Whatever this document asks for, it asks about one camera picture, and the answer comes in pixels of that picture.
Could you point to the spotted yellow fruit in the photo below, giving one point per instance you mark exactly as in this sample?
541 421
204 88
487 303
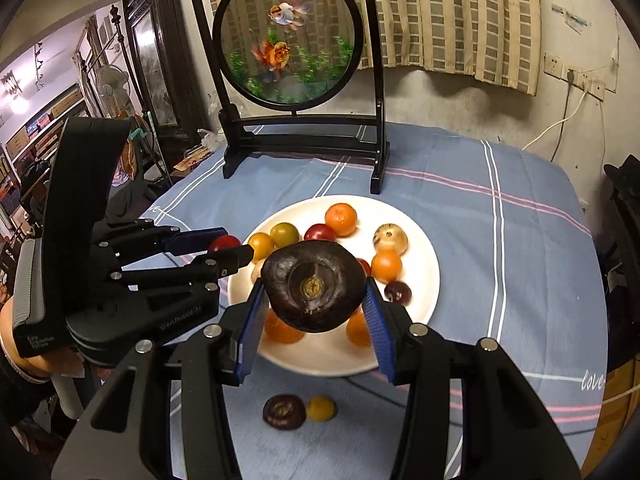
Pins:
256 272
390 237

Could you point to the small yellow longan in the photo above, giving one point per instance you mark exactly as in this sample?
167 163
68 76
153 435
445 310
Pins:
321 407

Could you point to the clear plastic bags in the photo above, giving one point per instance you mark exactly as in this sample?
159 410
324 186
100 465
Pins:
210 139

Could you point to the wall shelf with boxes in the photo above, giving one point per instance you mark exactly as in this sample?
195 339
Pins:
45 125

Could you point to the person's left hand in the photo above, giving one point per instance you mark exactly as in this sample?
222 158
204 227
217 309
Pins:
7 335

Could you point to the yellow-orange kumquat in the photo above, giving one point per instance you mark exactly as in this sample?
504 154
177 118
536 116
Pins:
261 246

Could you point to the large dark water chestnut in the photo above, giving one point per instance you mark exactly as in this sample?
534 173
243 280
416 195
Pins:
314 290

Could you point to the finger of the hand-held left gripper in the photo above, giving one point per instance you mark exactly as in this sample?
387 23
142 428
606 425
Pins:
230 260
195 240

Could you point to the wall tape strips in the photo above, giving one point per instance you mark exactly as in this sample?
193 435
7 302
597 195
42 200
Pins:
570 17

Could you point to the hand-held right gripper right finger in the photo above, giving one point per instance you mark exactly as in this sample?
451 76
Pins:
381 335

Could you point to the small dark red plum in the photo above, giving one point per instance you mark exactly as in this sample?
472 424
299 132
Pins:
320 232

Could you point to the blue striped tablecloth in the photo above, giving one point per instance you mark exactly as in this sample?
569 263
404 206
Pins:
475 260

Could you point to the wall power sockets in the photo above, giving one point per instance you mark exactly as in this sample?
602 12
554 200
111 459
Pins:
580 75

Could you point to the dark wooden cabinet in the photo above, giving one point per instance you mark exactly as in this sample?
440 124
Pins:
150 60

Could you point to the white plate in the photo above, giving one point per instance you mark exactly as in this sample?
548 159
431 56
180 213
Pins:
425 270

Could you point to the round goldfish screen black stand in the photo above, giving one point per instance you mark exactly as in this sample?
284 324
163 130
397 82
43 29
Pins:
235 125

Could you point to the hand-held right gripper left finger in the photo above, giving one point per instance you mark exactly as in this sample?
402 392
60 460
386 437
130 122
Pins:
250 332

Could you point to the small dark water chestnut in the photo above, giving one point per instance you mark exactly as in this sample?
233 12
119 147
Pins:
284 411

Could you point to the standing fan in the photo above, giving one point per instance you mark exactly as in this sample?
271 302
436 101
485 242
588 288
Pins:
112 85

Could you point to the red cherry tomato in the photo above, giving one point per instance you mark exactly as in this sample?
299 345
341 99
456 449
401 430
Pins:
227 241

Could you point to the green-yellow citrus fruit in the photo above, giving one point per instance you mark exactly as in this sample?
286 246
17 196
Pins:
285 234

